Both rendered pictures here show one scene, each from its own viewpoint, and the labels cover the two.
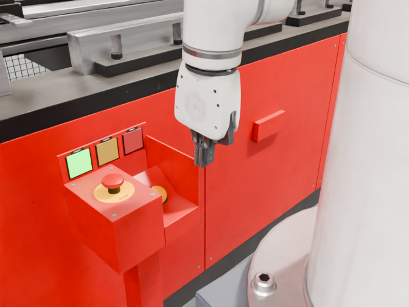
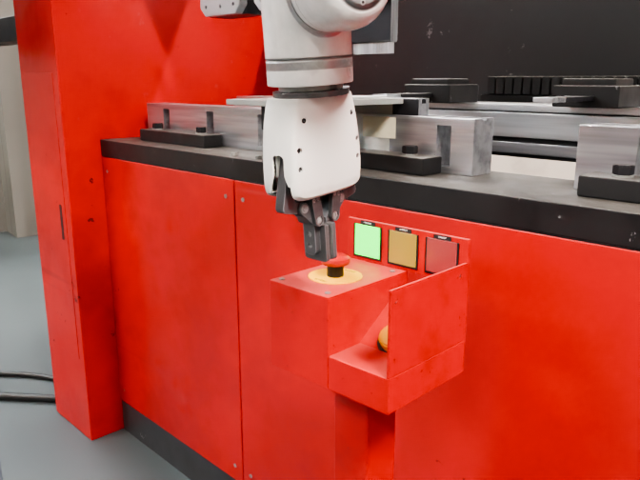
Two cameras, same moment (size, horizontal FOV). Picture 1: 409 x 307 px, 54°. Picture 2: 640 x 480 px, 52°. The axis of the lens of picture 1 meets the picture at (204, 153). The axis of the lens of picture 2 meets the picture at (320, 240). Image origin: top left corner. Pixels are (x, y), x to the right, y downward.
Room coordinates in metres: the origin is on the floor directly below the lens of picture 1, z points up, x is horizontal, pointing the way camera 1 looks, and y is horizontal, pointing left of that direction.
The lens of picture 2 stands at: (0.58, -0.66, 1.03)
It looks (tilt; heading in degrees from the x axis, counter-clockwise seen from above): 14 degrees down; 90
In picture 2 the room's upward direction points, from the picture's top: straight up
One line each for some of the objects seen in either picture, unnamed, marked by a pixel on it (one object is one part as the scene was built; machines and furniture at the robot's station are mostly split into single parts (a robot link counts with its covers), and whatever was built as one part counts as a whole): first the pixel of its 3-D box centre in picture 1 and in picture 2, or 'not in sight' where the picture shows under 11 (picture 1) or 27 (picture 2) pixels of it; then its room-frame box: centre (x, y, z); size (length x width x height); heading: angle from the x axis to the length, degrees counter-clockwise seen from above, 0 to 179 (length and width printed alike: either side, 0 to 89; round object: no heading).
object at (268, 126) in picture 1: (269, 125); not in sight; (1.28, -0.23, 0.59); 0.15 x 0.02 x 0.07; 134
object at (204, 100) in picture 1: (209, 93); (313, 137); (0.57, -0.01, 0.98); 0.10 x 0.07 x 0.11; 46
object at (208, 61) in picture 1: (210, 52); (310, 73); (0.57, -0.01, 1.04); 0.09 x 0.08 x 0.03; 46
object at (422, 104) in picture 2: not in sight; (381, 105); (0.70, 0.60, 0.99); 0.20 x 0.03 x 0.03; 134
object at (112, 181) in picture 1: (113, 186); (335, 267); (0.60, 0.16, 0.79); 0.04 x 0.04 x 0.04
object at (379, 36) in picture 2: not in sight; (373, 28); (0.68, 0.62, 1.13); 0.10 x 0.02 x 0.10; 134
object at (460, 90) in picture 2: not in sight; (420, 90); (0.79, 0.74, 1.01); 0.26 x 0.12 x 0.05; 44
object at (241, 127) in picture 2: not in sight; (209, 124); (0.30, 1.01, 0.92); 0.50 x 0.06 x 0.10; 134
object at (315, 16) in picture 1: (315, 16); not in sight; (1.62, -0.43, 0.89); 0.30 x 0.05 x 0.03; 134
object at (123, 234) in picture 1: (133, 192); (367, 304); (0.64, 0.14, 0.75); 0.20 x 0.16 x 0.18; 136
